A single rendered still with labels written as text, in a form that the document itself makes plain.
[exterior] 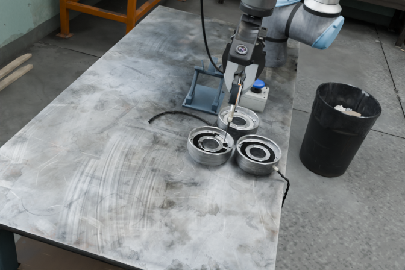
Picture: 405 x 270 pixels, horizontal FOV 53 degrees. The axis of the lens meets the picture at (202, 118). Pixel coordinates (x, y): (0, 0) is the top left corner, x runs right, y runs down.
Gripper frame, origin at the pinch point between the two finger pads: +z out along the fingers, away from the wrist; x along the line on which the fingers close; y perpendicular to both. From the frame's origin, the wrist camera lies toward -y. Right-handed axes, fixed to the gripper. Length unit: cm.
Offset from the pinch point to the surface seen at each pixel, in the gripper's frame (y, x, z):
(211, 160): -13.8, 1.3, 11.0
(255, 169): -12.7, -8.6, 11.1
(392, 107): 198, -107, 94
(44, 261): -32, 32, 38
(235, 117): 5.1, -1.3, 10.8
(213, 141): -6.8, 2.2, 11.1
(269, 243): -30.0, -13.7, 13.2
